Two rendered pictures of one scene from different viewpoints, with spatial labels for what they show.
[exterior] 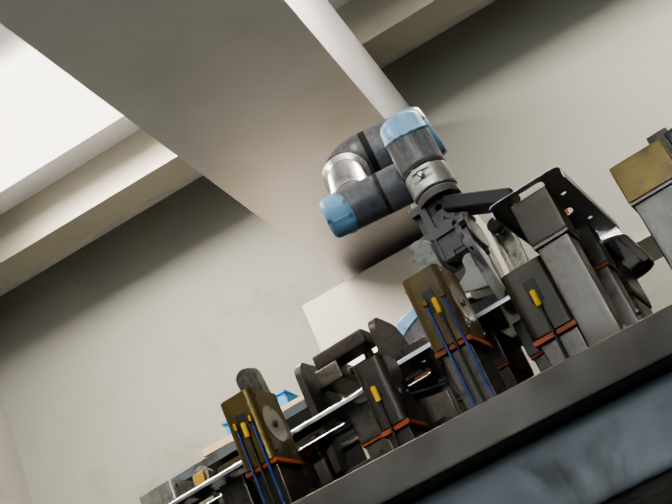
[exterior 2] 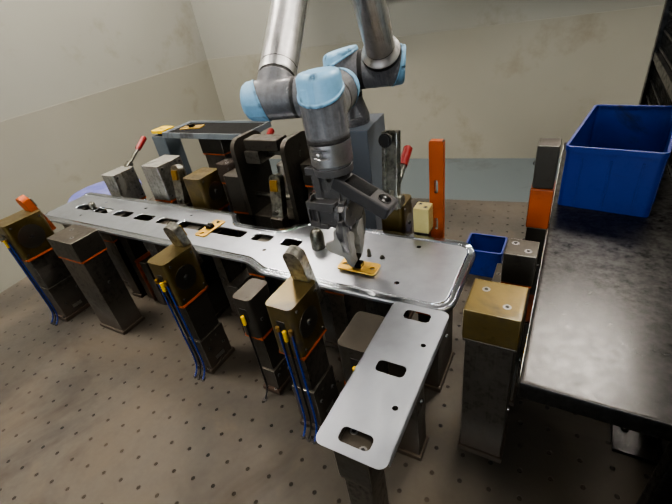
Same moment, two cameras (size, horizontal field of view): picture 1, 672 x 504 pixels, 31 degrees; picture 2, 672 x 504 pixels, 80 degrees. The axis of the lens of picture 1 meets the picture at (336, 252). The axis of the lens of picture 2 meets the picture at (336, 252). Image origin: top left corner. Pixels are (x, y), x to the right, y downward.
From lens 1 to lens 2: 1.54 m
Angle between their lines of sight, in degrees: 59
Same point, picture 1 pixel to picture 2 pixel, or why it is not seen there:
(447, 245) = (325, 217)
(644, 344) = not seen: outside the picture
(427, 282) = (282, 318)
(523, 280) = (351, 357)
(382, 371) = (249, 311)
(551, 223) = (361, 481)
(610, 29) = not seen: outside the picture
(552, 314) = not seen: hidden behind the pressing
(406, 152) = (312, 127)
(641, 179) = (483, 333)
